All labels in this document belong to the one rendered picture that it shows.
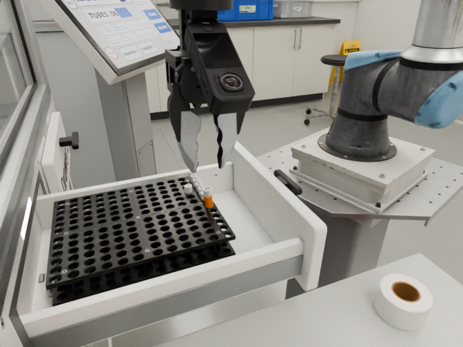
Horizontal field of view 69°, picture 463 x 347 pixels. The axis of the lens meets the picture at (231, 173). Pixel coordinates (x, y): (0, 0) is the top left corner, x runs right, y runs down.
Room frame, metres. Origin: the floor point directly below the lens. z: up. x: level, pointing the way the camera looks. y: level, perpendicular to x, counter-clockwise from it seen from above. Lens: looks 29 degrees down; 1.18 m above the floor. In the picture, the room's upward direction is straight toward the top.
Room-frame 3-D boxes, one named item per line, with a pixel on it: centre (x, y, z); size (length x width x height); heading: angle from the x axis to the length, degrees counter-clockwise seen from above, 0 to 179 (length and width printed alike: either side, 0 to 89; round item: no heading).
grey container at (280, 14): (4.21, -0.67, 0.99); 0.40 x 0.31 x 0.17; 111
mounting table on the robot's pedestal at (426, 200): (0.79, -0.33, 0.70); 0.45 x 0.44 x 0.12; 131
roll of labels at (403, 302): (0.34, -0.25, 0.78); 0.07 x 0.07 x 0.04
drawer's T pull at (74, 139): (0.64, 0.34, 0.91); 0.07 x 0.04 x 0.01; 22
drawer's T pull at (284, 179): (0.47, -0.08, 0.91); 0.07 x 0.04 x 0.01; 22
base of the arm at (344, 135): (0.78, -0.32, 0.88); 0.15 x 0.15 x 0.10
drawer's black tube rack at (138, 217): (0.38, 0.13, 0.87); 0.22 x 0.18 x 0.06; 112
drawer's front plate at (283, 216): (0.46, -0.05, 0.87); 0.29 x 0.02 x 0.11; 22
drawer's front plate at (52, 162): (0.63, 0.36, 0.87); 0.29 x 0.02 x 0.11; 22
